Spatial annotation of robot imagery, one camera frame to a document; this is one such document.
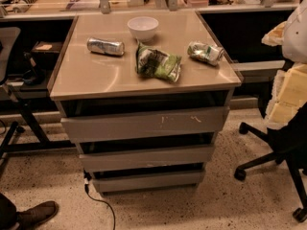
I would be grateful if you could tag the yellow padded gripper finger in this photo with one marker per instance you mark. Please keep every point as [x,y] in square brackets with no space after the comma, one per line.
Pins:
[289,94]

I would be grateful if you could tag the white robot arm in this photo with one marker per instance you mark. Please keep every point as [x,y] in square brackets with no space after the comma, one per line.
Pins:
[291,35]

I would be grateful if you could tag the grey top drawer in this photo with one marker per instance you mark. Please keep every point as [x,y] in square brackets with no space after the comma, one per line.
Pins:
[145,124]

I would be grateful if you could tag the beige top drawer cabinet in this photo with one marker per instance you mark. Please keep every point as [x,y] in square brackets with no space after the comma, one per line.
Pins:
[91,84]

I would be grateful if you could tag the black office chair right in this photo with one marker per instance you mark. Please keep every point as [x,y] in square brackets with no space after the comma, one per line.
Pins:
[288,144]

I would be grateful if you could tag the green chip bag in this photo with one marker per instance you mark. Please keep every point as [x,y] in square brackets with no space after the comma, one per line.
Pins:
[154,63]

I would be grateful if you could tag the white bowl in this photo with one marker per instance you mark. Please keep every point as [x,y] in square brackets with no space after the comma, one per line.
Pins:
[143,28]

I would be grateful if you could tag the silver soda can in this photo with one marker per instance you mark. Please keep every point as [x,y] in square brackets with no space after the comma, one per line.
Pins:
[105,47]

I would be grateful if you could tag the black box under desk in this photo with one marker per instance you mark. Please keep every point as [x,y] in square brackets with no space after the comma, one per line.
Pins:
[46,53]

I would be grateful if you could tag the brown shoe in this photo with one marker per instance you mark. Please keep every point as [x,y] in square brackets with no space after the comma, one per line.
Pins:
[37,215]

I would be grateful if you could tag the black coiled tool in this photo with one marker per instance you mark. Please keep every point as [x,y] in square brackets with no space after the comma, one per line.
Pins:
[22,5]

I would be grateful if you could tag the grey office chair left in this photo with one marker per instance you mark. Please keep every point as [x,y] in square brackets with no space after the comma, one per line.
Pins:
[8,36]

